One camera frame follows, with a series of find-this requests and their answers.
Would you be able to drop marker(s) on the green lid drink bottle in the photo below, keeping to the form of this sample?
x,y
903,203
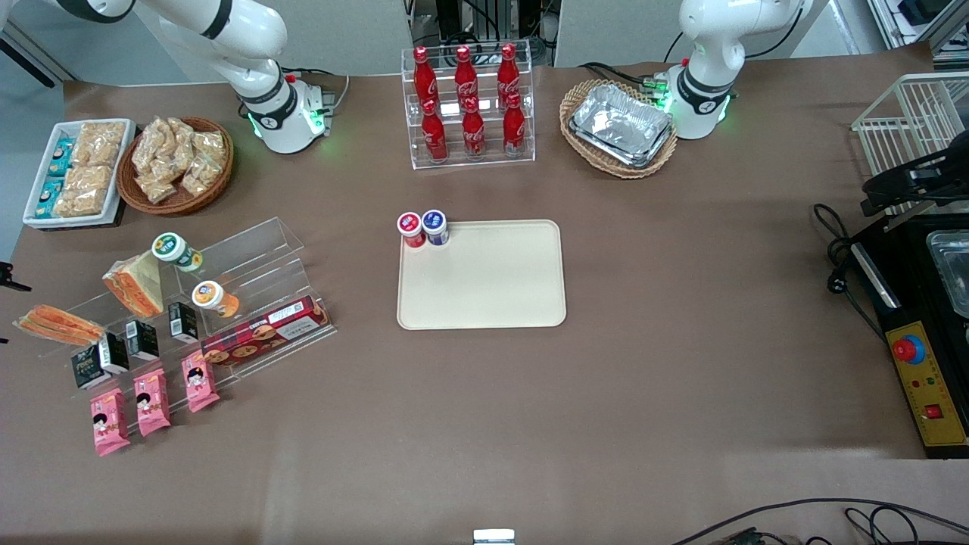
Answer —
x,y
170,247

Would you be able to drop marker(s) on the grey connector box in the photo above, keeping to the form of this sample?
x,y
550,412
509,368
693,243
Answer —
x,y
322,98

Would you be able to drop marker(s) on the black background equipment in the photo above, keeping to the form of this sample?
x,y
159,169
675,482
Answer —
x,y
454,15

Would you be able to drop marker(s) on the black sealing machine yellow panel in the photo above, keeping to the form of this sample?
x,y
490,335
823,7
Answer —
x,y
931,393

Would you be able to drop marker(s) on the blue lid small can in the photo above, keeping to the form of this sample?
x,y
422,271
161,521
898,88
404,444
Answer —
x,y
434,221

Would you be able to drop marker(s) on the red plaid cookie box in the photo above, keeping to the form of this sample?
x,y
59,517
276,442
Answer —
x,y
265,331

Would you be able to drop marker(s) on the small black drink carton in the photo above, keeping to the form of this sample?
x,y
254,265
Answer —
x,y
141,338
182,320
113,352
85,369

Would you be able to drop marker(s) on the clear acrylic stepped shelf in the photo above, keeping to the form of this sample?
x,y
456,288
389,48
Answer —
x,y
257,250

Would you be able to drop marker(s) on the clear acrylic bottle rack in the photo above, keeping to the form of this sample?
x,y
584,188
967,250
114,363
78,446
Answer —
x,y
490,155

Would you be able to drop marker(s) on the red lid small can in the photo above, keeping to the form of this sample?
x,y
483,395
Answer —
x,y
410,225

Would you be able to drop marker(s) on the cream plastic serving tray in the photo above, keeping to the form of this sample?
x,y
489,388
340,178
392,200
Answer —
x,y
492,280

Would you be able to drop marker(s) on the plastic triangle sandwich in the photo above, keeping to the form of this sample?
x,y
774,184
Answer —
x,y
64,324
136,291

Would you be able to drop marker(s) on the white rectangular snack tray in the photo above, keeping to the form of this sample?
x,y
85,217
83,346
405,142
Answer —
x,y
68,221

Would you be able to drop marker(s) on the pink snack packet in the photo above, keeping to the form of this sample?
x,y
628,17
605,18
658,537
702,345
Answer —
x,y
110,424
199,382
151,405

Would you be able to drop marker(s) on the teal snack packet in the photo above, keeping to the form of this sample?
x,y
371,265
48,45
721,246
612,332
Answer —
x,y
60,157
48,197

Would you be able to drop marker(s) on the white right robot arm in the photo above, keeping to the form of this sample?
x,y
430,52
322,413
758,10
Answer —
x,y
257,38

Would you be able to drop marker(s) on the wrapped peanut brittle pack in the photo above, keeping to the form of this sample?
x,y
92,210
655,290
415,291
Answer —
x,y
102,140
79,202
87,179

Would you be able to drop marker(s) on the grey metal lever bar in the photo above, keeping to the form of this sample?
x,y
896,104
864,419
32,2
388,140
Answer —
x,y
905,222

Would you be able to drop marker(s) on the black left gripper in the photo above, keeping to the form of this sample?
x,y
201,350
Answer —
x,y
941,175

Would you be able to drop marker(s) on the clear bagged fried snack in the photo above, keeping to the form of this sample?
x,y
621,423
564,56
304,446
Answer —
x,y
179,136
155,185
149,140
198,178
210,144

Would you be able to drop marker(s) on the aluminium foil container stack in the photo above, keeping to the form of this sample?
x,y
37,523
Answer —
x,y
621,121

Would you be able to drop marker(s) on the steel food tray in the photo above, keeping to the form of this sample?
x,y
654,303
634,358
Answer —
x,y
954,265

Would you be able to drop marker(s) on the background metal shelving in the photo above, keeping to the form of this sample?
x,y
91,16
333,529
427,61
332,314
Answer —
x,y
946,30

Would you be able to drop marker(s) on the red cola bottle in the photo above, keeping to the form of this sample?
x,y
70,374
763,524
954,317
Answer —
x,y
474,132
434,136
514,129
508,72
465,76
424,79

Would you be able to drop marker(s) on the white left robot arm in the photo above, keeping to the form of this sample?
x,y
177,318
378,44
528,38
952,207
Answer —
x,y
711,38

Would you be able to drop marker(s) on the round wicker basket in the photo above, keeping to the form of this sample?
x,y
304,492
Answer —
x,y
182,206

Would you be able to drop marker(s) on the oval wicker basket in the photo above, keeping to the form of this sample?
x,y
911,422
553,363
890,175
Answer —
x,y
622,172

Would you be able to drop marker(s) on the orange lid drink bottle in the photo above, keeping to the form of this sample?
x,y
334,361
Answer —
x,y
206,294

